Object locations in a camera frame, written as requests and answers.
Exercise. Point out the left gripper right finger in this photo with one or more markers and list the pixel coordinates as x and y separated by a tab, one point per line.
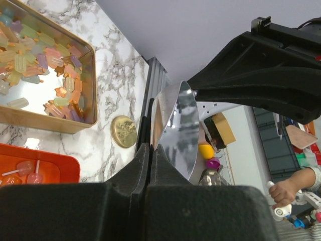
171	208

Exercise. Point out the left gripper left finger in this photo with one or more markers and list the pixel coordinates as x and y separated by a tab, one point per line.
62	208

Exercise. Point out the gold round jar lid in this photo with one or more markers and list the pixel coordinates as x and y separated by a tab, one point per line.
123	131

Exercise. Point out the metal scoop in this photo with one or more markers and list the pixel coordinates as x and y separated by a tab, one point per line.
175	126

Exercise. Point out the orange square candy tray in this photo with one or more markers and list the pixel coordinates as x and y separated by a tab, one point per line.
27	166

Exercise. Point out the person hand in background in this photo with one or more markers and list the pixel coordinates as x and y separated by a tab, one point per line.
284	192

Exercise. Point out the gold tin with popsicle candies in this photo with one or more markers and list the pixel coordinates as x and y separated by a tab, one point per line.
24	105

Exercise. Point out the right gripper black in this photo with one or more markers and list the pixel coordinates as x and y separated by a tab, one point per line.
273	67

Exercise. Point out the aluminium rail frame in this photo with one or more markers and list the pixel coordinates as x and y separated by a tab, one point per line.
157	80

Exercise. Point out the person forearm striped sleeve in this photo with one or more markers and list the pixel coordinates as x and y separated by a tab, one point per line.
317	182

